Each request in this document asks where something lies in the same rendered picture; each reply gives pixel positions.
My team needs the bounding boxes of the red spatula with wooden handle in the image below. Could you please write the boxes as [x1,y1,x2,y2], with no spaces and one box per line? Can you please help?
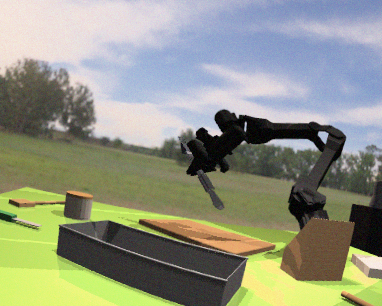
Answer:
[340,291,374,306]

